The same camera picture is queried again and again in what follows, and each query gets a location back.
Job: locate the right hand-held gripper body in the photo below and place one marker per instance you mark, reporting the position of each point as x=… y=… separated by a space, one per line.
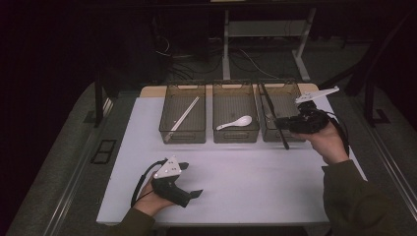
x=309 y=119

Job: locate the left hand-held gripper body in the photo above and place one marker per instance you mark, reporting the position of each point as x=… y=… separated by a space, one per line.
x=170 y=188

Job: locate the smoky transparent plastic bin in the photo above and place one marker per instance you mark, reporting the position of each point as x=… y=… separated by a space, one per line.
x=285 y=101
x=183 y=114
x=235 y=108

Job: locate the steel table knife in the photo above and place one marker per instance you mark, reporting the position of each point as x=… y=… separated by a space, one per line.
x=270 y=106

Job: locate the white ceramic spoon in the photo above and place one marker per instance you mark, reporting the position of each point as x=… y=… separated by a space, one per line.
x=242 y=120

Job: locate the white chopstick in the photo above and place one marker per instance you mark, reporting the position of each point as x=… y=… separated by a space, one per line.
x=186 y=116
x=183 y=115

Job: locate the person's left hand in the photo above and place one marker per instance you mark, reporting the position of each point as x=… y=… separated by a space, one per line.
x=149 y=203

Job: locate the person's right hand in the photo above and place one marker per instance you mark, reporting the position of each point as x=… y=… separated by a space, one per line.
x=327 y=144

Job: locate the black metal stand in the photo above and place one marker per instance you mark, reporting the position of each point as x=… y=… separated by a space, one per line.
x=98 y=101
x=369 y=105

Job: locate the white metal desk frame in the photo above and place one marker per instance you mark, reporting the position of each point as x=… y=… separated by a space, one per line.
x=225 y=49

